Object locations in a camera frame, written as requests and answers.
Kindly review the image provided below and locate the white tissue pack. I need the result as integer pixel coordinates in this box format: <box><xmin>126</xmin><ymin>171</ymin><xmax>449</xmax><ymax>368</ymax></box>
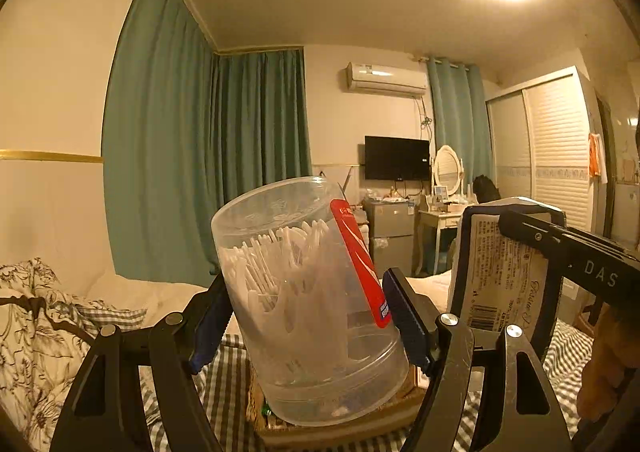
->
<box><xmin>448</xmin><ymin>197</ymin><xmax>566</xmax><ymax>359</ymax></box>

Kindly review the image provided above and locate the clear jar of floss picks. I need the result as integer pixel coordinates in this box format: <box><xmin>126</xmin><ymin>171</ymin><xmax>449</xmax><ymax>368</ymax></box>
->
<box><xmin>210</xmin><ymin>177</ymin><xmax>409</xmax><ymax>426</ymax></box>

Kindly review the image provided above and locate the person's hand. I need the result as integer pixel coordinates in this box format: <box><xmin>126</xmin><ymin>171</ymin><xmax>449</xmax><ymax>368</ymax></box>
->
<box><xmin>577</xmin><ymin>307</ymin><xmax>639</xmax><ymax>422</ymax></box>

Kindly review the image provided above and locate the chair with clothes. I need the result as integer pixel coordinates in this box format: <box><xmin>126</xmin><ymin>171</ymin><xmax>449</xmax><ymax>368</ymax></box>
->
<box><xmin>472</xmin><ymin>175</ymin><xmax>501</xmax><ymax>204</ymax></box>

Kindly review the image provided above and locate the floral duvet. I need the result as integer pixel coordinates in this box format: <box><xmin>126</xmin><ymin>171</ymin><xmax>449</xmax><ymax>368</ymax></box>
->
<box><xmin>1</xmin><ymin>259</ymin><xmax>92</xmax><ymax>451</ymax></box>

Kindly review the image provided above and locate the white louvred wardrobe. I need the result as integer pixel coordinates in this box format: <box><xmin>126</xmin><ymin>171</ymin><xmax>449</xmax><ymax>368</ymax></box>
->
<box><xmin>486</xmin><ymin>66</ymin><xmax>608</xmax><ymax>235</ymax></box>

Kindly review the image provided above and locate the white dressing table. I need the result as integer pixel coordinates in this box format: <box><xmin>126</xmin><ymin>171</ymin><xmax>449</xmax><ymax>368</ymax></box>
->
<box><xmin>414</xmin><ymin>209</ymin><xmax>462</xmax><ymax>276</ymax></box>

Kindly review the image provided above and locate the grey checked bed sheet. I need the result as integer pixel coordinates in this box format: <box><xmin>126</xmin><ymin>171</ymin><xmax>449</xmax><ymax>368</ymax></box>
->
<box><xmin>74</xmin><ymin>300</ymin><xmax>597</xmax><ymax>452</ymax></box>

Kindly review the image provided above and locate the white oval vanity mirror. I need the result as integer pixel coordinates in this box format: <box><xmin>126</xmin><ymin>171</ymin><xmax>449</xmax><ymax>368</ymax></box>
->
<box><xmin>433</xmin><ymin>145</ymin><xmax>463</xmax><ymax>195</ymax></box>

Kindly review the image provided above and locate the brown cardboard box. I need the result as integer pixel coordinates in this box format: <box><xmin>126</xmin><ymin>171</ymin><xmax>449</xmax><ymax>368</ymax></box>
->
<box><xmin>244</xmin><ymin>361</ymin><xmax>432</xmax><ymax>450</ymax></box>

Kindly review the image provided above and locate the green curtain by wardrobe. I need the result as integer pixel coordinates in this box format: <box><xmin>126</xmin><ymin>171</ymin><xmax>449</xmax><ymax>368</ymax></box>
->
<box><xmin>426</xmin><ymin>58</ymin><xmax>494</xmax><ymax>181</ymax></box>

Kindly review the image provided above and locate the grey mini fridge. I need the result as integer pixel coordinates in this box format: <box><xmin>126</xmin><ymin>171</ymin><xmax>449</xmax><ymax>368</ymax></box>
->
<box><xmin>362</xmin><ymin>198</ymin><xmax>414</xmax><ymax>278</ymax></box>

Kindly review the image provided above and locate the white air conditioner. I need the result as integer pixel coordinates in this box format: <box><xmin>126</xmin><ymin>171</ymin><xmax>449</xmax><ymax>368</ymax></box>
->
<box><xmin>346</xmin><ymin>62</ymin><xmax>427</xmax><ymax>97</ymax></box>

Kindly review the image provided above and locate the black wall television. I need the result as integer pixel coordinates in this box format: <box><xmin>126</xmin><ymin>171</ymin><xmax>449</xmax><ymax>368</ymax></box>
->
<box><xmin>364</xmin><ymin>136</ymin><xmax>432</xmax><ymax>181</ymax></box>

